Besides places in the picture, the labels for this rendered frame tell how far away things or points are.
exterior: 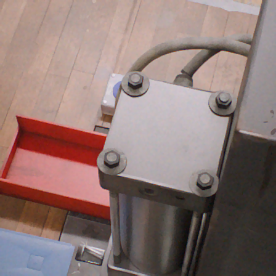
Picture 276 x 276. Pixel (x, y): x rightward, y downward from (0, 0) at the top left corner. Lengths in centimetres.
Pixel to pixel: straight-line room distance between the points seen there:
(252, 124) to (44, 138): 86
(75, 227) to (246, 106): 79
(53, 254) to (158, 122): 54
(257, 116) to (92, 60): 93
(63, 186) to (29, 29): 32
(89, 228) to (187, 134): 64
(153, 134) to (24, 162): 69
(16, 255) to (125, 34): 48
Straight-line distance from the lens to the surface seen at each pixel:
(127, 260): 77
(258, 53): 43
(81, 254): 108
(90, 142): 121
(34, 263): 107
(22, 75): 132
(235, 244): 56
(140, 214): 62
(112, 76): 127
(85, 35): 135
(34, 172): 122
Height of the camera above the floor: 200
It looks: 63 degrees down
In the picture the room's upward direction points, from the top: 1 degrees clockwise
